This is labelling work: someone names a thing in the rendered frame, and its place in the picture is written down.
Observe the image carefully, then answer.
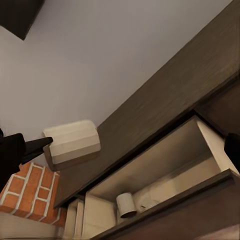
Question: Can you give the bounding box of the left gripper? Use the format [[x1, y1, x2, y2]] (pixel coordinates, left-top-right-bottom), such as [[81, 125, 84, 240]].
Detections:
[[12, 137, 54, 175]]

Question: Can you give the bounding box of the pillar candle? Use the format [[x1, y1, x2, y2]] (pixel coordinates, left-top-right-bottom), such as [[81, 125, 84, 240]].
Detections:
[[138, 198, 160, 212], [115, 192, 137, 219], [40, 119, 101, 172]]

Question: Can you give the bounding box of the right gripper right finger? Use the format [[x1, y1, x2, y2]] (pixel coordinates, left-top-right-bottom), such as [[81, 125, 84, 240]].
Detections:
[[224, 132, 240, 173]]

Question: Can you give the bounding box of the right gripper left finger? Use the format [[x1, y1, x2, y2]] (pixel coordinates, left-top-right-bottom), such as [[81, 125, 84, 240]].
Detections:
[[0, 133, 26, 193]]

